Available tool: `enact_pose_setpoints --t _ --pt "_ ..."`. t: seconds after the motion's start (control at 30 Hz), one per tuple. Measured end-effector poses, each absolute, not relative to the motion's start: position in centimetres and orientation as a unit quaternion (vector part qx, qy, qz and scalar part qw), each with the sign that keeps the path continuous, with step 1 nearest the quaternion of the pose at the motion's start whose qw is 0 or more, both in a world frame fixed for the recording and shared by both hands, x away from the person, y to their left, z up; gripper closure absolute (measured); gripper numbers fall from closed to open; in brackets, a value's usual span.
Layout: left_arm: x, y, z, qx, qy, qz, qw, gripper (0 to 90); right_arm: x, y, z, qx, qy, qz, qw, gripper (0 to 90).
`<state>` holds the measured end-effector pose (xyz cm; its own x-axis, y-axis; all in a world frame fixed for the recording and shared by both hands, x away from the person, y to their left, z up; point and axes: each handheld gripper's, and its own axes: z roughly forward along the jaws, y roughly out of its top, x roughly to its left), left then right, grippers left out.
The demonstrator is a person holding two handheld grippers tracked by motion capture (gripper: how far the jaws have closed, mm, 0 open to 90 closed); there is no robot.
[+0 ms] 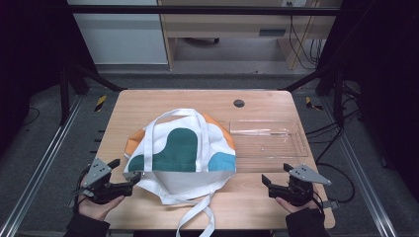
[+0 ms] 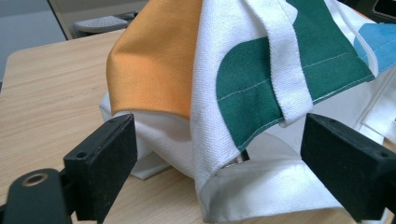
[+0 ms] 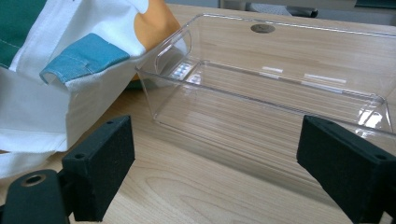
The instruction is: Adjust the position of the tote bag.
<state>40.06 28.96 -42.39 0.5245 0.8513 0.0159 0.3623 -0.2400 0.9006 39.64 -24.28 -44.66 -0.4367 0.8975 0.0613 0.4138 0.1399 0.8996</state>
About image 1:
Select person's right hand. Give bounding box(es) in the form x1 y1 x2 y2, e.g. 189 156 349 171
274 197 319 215

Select white green orange tote bag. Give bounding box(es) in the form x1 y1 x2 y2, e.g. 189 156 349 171
123 108 237 237

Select black hanging cables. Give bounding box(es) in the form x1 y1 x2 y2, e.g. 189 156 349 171
288 14 326 71

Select black metal stand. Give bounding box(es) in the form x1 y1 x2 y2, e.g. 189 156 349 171
58 62 128 126
279 63 346 129

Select right gripper cable with plug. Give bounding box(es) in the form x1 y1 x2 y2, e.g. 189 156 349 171
312 191 341 215

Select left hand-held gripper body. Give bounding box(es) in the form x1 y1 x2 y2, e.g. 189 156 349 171
78 157 134 205

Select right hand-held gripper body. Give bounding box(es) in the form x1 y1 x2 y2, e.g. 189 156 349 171
269 164 332 207

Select black floor cables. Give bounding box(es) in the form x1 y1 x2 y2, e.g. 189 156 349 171
304 80 362 205

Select black metal frame bar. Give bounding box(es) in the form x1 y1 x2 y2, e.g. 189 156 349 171
65 4 343 17

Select yellow black floor tape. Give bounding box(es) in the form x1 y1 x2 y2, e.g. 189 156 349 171
94 95 109 114
303 96 324 112

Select aluminium floor rail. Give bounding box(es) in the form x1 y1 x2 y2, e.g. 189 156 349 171
0 94 86 237
319 96 400 237

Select person's left hand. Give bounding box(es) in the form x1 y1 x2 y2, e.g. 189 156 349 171
78 196 126 221

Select white cabinet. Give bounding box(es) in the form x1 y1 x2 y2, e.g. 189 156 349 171
66 0 169 66

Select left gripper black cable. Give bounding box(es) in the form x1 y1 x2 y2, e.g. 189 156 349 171
67 166 93 213

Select clear plastic tray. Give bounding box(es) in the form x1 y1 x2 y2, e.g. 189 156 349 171
228 119 309 160

